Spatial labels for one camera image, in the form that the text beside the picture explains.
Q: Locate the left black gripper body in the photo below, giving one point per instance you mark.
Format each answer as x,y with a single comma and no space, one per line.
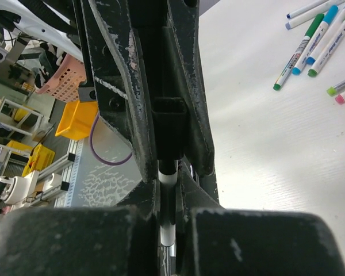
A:
150,14

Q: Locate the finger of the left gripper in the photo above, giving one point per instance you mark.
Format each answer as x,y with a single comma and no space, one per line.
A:
120,85
184,53

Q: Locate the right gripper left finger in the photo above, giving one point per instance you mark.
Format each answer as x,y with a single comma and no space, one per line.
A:
118,240

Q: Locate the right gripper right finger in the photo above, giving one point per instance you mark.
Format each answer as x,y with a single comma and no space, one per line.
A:
212,240

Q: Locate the black cap marker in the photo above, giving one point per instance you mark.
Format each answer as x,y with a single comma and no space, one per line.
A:
167,176

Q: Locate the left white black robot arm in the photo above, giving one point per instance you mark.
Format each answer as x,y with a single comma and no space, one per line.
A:
142,59

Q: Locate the yellow plastic bin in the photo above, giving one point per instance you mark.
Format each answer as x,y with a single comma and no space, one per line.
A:
77,120

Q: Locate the pink plastic basket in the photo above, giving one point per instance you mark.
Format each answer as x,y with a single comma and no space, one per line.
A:
64,83

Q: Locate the yellow plastic crate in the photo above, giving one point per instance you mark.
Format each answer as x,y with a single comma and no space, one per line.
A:
41,158

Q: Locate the dark green cap marker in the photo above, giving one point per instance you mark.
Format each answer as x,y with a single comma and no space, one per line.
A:
286,72

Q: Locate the dark blue cap marker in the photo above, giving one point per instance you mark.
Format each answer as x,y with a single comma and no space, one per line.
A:
305,8

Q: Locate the purple cap marker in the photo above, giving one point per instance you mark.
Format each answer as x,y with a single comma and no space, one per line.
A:
308,15

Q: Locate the light blue cap marker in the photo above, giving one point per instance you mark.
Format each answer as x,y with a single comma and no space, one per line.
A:
317,36

